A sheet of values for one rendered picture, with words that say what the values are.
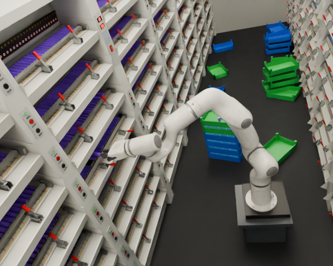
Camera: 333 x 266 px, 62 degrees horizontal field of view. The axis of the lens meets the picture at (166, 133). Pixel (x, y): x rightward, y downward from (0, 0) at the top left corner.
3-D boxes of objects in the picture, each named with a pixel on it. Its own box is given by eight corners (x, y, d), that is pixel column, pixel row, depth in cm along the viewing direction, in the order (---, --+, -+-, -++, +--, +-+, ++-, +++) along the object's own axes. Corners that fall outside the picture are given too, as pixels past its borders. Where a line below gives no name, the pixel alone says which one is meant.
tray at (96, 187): (135, 123, 178) (134, 111, 172) (96, 201, 135) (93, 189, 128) (106, 118, 181) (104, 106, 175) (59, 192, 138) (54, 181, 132)
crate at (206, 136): (244, 127, 243) (243, 120, 238) (238, 143, 230) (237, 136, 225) (212, 124, 258) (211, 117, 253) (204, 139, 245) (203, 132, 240)
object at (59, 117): (113, 71, 155) (110, 48, 146) (57, 145, 112) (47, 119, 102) (80, 66, 158) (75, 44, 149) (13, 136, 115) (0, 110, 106)
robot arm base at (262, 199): (271, 186, 182) (271, 166, 171) (280, 209, 167) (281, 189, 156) (242, 190, 185) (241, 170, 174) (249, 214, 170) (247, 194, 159)
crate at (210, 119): (242, 113, 233) (241, 105, 228) (236, 129, 220) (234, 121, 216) (209, 111, 248) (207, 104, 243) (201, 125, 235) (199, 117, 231)
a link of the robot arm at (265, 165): (263, 170, 170) (262, 140, 156) (281, 190, 155) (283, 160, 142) (246, 177, 169) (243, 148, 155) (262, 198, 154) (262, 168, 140)
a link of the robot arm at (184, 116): (199, 121, 135) (149, 157, 137) (184, 99, 125) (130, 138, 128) (206, 131, 128) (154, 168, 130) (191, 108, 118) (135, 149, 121)
